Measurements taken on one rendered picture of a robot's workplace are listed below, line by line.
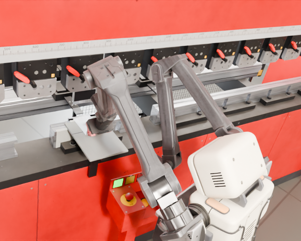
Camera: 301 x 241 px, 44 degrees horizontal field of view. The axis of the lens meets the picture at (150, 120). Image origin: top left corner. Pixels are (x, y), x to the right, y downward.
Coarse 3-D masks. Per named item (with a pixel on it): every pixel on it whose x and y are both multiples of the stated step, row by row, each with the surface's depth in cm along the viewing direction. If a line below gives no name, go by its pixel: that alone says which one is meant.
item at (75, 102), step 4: (76, 92) 163; (80, 92) 164; (84, 92) 165; (88, 92) 166; (92, 92) 168; (76, 96) 164; (80, 96) 165; (84, 96) 166; (88, 96) 168; (76, 100) 165; (80, 100) 168; (84, 100) 169; (88, 100) 170
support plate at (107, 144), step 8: (72, 128) 166; (80, 136) 163; (88, 136) 164; (96, 136) 165; (104, 136) 166; (112, 136) 167; (80, 144) 158; (88, 144) 159; (96, 144) 160; (104, 144) 161; (112, 144) 162; (120, 144) 163; (88, 152) 155; (96, 152) 156; (104, 152) 157; (112, 152) 158; (120, 152) 159
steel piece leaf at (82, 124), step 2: (82, 120) 172; (84, 120) 172; (86, 120) 172; (76, 122) 170; (78, 122) 170; (80, 122) 170; (82, 122) 170; (84, 122) 171; (78, 124) 169; (80, 124) 169; (82, 124) 169; (84, 124) 170; (80, 126) 168; (82, 126) 168; (84, 126) 168; (86, 126) 169; (80, 128) 167; (82, 128) 167; (84, 128) 167; (86, 128) 168; (82, 130) 166; (84, 130) 166; (86, 130) 167; (84, 132) 165; (86, 132) 163; (86, 134) 164
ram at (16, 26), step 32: (0, 0) 121; (32, 0) 127; (64, 0) 133; (96, 0) 139; (128, 0) 147; (160, 0) 155; (192, 0) 165; (224, 0) 175; (256, 0) 187; (288, 0) 201; (0, 32) 127; (32, 32) 133; (64, 32) 140; (96, 32) 147; (128, 32) 156; (160, 32) 165; (192, 32) 176; (288, 32) 218
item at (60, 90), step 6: (60, 84) 187; (60, 90) 183; (66, 90) 184; (54, 96) 183; (60, 96) 183; (66, 96) 185; (72, 96) 187; (72, 102) 182; (72, 108) 178; (78, 108) 179; (78, 114) 176
